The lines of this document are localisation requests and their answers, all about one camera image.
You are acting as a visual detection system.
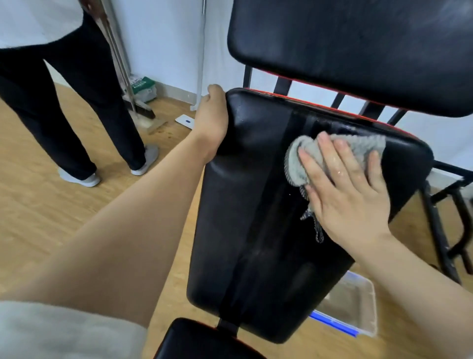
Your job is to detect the person's right hand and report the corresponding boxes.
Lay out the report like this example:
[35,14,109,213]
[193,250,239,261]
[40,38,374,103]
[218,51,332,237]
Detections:
[297,131,392,258]

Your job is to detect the person's left hand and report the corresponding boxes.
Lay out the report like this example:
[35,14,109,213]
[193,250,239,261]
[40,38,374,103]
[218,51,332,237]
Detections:
[190,84,229,163]

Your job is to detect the grey cleaning cloth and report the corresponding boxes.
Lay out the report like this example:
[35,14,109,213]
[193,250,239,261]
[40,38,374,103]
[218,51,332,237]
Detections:
[283,134,387,244]

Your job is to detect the black padded weight bench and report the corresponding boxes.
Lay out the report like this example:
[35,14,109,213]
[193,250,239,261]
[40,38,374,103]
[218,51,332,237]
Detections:
[153,0,473,359]

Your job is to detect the clear plastic container blue clips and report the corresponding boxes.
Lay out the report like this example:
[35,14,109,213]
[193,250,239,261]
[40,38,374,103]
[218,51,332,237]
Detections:
[308,270,377,338]

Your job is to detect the person's right forearm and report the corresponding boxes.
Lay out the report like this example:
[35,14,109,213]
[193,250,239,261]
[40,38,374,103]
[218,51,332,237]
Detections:
[351,231,473,359]

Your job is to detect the person's left forearm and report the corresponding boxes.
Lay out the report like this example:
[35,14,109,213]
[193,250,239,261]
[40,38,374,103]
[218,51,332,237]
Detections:
[7,133,209,328]

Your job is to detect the white flat mop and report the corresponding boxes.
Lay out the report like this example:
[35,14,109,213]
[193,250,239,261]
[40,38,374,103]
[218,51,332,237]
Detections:
[175,0,207,130]

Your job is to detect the beige dustpan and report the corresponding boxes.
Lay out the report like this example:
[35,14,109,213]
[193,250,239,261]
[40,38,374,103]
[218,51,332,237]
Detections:
[129,110,169,134]

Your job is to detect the green and white packet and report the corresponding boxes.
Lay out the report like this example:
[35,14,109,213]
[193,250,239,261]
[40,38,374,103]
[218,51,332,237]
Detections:
[129,76,158,104]

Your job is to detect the black pull-up station frame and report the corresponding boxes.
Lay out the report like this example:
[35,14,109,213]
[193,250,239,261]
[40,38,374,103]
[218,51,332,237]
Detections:
[421,161,473,286]
[242,66,346,110]

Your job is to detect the silver handled broom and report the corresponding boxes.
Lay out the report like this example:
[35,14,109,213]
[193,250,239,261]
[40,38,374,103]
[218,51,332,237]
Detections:
[98,13,156,120]

